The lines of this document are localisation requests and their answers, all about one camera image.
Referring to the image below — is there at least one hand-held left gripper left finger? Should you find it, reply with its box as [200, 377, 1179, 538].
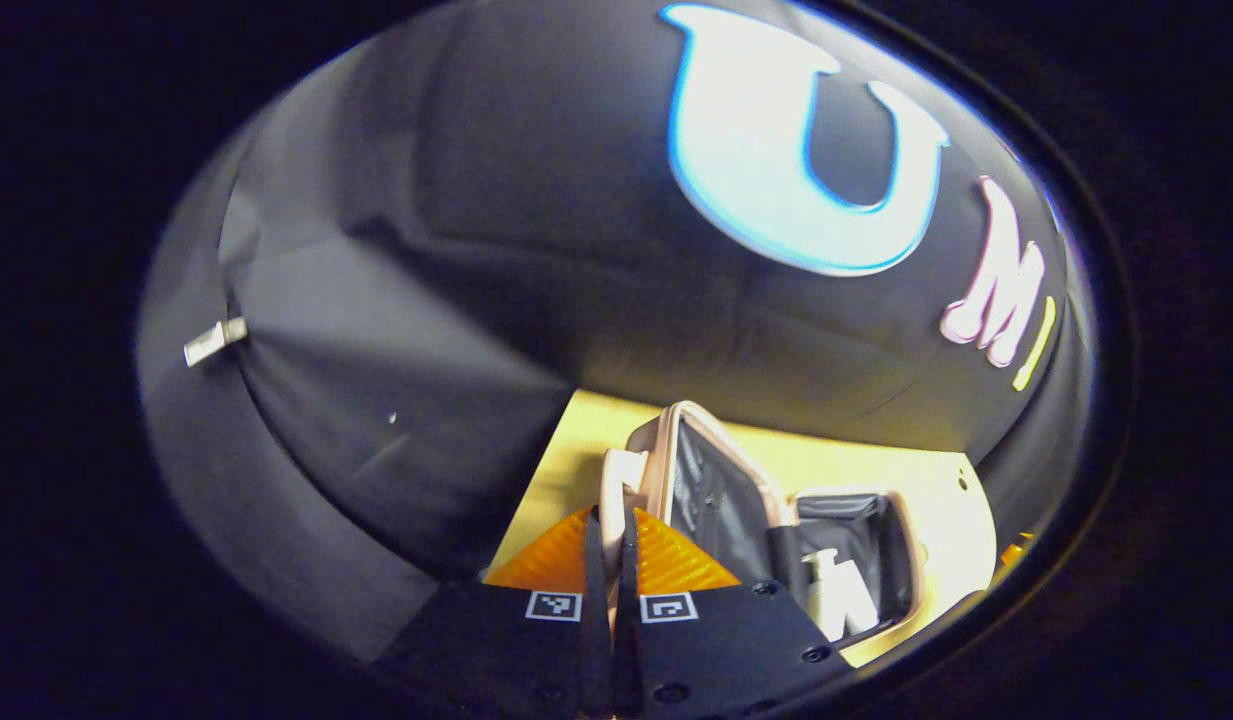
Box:
[374, 504, 617, 717]

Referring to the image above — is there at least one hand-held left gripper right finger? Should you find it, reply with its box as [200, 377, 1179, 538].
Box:
[616, 504, 859, 718]

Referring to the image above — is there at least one white squeeze tube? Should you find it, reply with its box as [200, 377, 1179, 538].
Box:
[844, 568, 882, 634]

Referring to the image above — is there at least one pink hard-shell suitcase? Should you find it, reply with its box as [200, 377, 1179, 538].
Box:
[598, 400, 929, 653]

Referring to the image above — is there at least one white pump bottle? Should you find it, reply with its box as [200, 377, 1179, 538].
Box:
[801, 548, 849, 641]

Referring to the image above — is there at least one white cloth clip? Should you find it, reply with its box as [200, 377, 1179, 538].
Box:
[182, 316, 250, 369]

